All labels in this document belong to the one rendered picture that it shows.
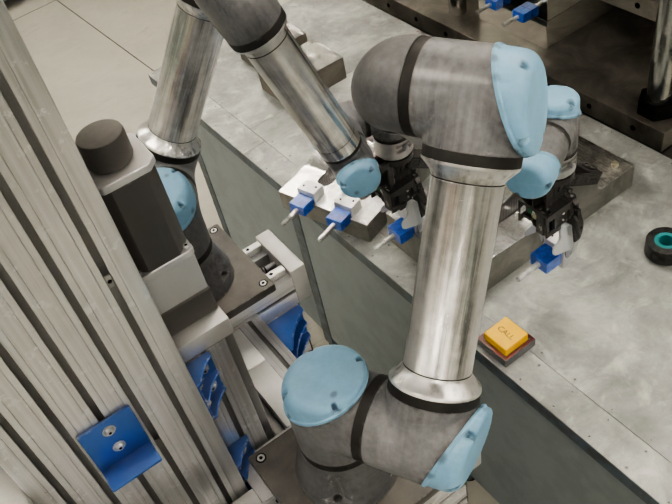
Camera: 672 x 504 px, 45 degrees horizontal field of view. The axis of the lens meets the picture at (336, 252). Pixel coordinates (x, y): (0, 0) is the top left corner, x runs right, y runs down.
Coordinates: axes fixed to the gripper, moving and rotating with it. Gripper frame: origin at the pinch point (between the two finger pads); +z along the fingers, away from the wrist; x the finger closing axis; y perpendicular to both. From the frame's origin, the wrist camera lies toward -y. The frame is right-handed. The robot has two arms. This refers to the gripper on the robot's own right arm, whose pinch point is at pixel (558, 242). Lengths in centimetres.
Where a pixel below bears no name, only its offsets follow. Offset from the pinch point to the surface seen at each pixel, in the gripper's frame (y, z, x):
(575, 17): -77, 11, -64
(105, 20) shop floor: -26, 94, -354
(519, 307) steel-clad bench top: 7.8, 15.0, -2.5
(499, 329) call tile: 16.6, 11.4, 0.9
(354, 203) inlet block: 16.9, 6.8, -44.3
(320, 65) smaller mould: -12, 8, -98
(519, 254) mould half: -0.1, 10.9, -10.2
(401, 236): 17.2, 5.1, -27.2
